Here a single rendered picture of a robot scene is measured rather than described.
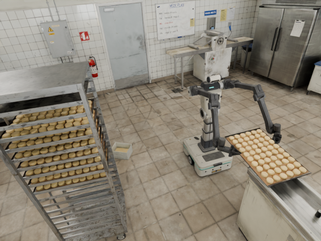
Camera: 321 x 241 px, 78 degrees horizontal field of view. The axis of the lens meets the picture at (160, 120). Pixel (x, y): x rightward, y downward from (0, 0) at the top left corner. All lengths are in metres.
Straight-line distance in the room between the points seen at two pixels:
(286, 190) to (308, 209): 0.19
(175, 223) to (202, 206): 0.39
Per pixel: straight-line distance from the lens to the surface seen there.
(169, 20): 5.70
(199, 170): 2.83
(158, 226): 2.56
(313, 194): 1.97
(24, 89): 1.41
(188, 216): 2.61
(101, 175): 1.82
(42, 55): 5.30
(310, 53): 5.49
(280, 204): 1.79
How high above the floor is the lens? 2.25
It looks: 33 degrees down
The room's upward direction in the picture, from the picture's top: 5 degrees counter-clockwise
